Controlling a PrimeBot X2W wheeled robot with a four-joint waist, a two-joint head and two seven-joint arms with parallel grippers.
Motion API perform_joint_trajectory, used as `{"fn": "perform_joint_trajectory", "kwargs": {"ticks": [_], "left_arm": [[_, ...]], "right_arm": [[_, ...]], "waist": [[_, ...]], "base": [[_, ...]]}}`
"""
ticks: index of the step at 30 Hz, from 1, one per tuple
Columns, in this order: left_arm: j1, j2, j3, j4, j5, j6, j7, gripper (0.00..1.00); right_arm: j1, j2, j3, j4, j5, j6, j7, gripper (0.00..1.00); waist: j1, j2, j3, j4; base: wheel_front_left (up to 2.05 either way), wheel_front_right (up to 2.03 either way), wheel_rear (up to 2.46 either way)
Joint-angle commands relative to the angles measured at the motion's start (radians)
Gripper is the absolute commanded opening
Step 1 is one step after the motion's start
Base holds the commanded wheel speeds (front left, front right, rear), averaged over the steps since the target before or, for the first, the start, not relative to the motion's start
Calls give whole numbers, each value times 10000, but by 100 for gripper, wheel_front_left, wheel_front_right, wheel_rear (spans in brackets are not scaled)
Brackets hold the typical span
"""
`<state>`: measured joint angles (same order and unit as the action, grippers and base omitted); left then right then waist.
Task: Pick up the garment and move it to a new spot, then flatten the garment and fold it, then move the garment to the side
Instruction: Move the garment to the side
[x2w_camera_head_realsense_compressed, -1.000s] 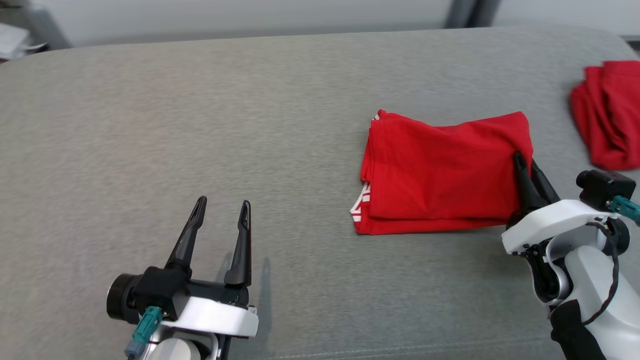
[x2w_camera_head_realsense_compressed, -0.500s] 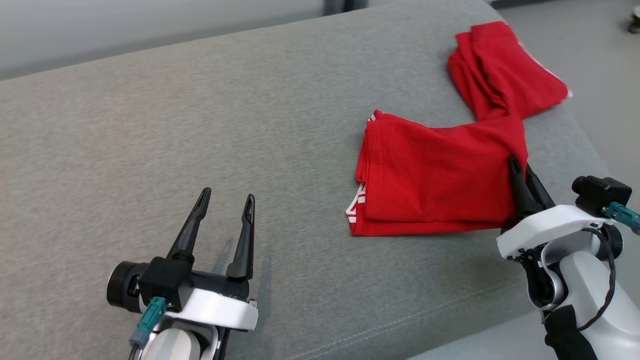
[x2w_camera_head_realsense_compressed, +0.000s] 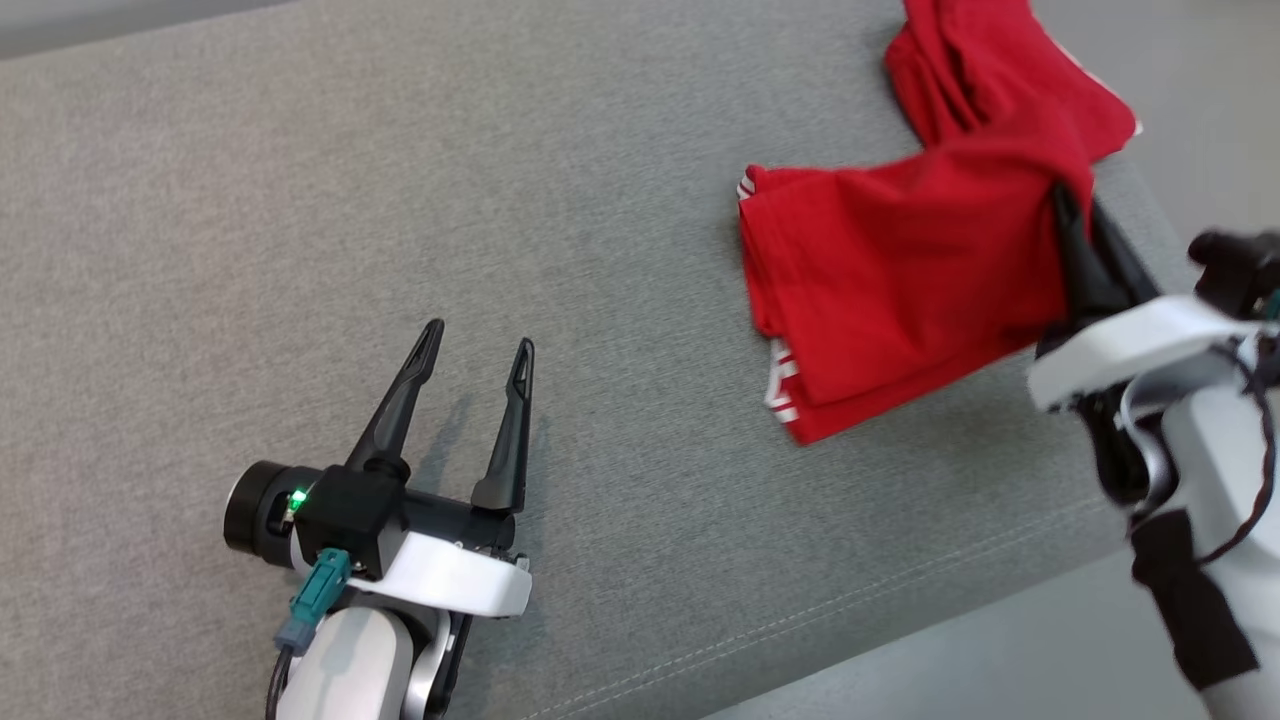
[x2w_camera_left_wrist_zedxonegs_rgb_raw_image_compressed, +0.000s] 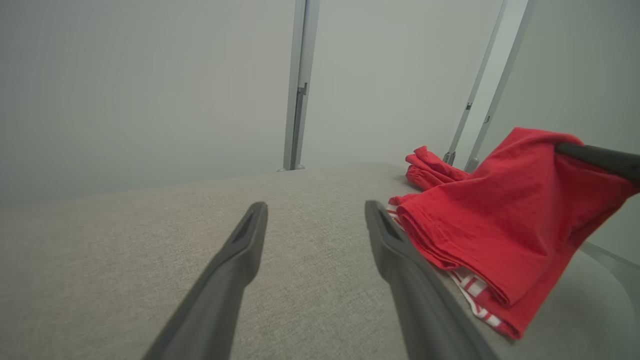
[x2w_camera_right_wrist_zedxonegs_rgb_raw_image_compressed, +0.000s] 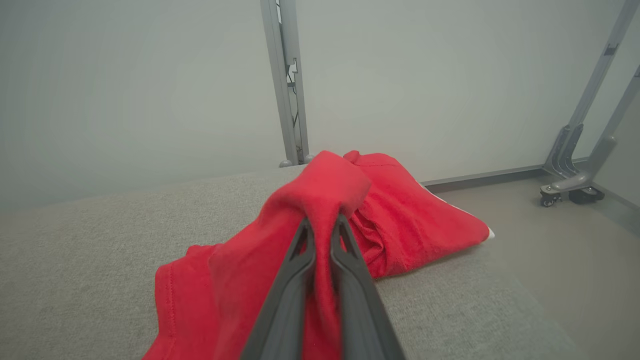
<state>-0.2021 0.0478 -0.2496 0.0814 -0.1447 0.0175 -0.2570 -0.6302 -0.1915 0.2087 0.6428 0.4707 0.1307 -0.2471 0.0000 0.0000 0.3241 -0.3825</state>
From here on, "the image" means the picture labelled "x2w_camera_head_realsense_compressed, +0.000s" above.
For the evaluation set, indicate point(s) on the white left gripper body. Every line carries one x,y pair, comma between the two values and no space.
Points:
460,570

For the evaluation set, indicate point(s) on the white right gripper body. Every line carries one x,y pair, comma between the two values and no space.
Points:
1130,345

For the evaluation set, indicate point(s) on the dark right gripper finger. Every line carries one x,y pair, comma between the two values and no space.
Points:
1118,270
1078,270

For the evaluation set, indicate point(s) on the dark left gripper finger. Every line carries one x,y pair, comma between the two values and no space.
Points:
395,420
510,440

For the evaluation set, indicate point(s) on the red jersey white sleeves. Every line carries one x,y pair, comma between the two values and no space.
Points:
900,270

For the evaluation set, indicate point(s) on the red shorts white stripe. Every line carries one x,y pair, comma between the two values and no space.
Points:
1010,60

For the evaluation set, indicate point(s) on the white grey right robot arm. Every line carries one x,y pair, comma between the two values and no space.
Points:
1210,470

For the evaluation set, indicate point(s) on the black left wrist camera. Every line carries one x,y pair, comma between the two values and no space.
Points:
345,515

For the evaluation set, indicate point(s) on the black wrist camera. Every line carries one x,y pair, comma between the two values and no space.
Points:
1235,270
345,515

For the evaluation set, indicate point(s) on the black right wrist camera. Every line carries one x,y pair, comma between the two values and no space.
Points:
1235,270

